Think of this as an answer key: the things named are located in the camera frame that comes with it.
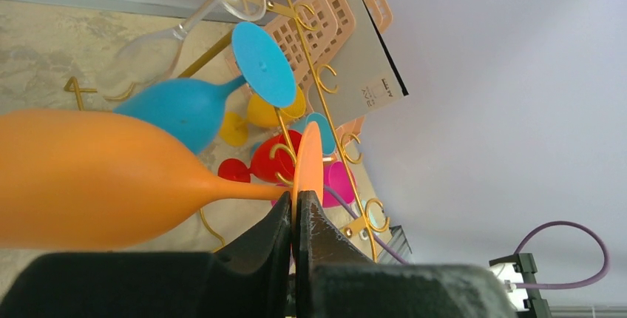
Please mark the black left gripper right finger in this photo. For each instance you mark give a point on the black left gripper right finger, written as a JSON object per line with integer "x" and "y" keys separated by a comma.
{"x": 334, "y": 279}

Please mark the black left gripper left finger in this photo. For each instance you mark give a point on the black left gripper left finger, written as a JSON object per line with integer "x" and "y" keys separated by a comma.
{"x": 247, "y": 278}

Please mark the magenta wine glass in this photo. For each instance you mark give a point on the magenta wine glass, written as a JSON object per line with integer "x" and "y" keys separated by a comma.
{"x": 335, "y": 177}

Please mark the red wine glass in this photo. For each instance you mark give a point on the red wine glass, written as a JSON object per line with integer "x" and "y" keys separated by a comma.
{"x": 271, "y": 163}

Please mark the yellow wine glass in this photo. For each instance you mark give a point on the yellow wine glass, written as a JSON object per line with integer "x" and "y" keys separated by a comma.
{"x": 234, "y": 130}

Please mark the teal wine glass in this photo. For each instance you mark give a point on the teal wine glass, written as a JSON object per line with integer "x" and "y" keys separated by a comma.
{"x": 193, "y": 110}

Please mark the orange wine glass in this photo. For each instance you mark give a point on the orange wine glass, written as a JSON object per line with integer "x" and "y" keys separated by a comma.
{"x": 100, "y": 181}

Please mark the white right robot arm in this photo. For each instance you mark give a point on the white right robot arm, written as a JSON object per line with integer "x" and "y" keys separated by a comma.
{"x": 513, "y": 271}

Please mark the white folder in organizer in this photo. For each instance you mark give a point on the white folder in organizer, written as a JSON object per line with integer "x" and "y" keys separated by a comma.
{"x": 357, "y": 67}

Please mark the peach plastic file organizer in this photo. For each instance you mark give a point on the peach plastic file organizer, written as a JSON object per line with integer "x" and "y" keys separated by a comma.
{"x": 303, "y": 51}

